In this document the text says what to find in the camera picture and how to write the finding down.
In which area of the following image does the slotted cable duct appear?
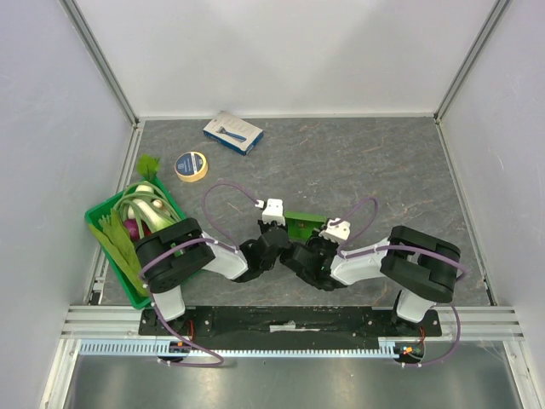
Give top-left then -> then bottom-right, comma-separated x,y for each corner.
79,339 -> 406,359

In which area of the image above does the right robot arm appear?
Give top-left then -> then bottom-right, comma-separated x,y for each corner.
279,220 -> 468,336

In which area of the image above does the purple toy onion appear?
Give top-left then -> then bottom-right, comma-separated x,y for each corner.
123,219 -> 141,241

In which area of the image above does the masking tape roll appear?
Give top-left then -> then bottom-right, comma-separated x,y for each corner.
175,151 -> 209,183

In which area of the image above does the white razor box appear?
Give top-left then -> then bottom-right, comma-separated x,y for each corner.
203,111 -> 264,156

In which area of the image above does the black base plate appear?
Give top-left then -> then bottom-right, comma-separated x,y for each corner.
138,304 -> 442,342

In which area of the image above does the green paper box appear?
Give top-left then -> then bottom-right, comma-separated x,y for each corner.
284,211 -> 327,242

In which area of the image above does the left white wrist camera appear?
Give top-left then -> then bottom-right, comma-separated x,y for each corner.
255,199 -> 286,226

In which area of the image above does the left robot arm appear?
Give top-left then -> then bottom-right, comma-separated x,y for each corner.
135,218 -> 290,335

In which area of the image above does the toy green leaf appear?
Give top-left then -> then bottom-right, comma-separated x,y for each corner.
136,154 -> 160,181

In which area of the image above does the white toy radish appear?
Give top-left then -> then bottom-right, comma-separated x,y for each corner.
134,182 -> 156,198

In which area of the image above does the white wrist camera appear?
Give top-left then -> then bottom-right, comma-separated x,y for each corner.
318,218 -> 351,245
255,199 -> 286,226

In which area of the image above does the green plastic basket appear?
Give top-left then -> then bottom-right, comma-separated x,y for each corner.
84,177 -> 186,309

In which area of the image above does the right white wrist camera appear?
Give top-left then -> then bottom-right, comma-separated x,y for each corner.
318,218 -> 351,245

